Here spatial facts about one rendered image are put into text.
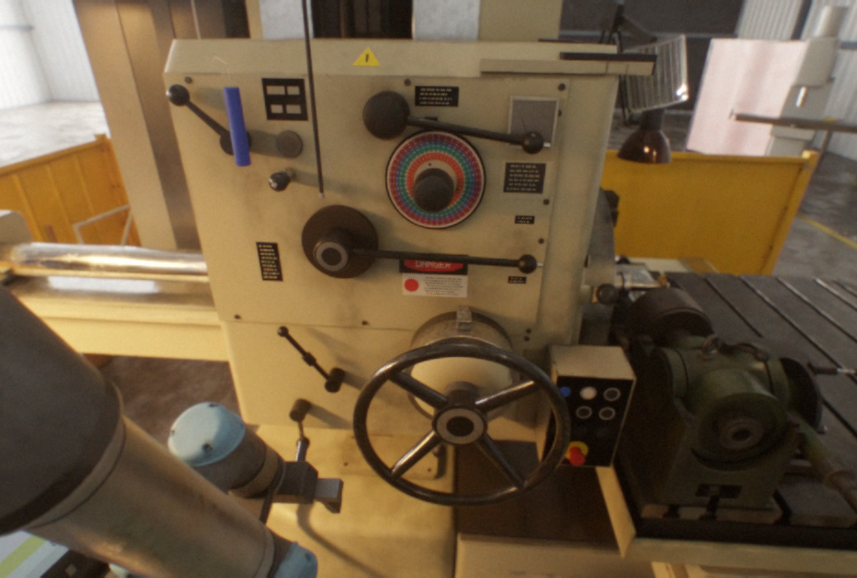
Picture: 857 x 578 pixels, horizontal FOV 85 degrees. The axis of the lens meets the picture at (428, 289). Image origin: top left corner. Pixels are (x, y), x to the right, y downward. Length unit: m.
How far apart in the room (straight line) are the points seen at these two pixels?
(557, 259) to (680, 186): 2.79
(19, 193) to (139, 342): 2.09
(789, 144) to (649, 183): 3.72
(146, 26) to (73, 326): 0.91
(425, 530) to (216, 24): 1.59
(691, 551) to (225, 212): 1.22
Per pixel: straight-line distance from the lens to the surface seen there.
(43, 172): 3.76
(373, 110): 0.79
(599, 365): 0.99
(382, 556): 1.67
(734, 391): 1.10
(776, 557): 1.41
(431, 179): 0.76
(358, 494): 1.65
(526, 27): 1.50
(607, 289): 0.94
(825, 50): 6.88
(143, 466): 0.36
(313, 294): 0.99
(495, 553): 1.62
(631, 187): 3.56
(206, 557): 0.44
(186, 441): 0.63
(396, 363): 0.75
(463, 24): 1.48
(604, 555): 1.66
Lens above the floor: 1.89
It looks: 28 degrees down
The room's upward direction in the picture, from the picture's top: 1 degrees clockwise
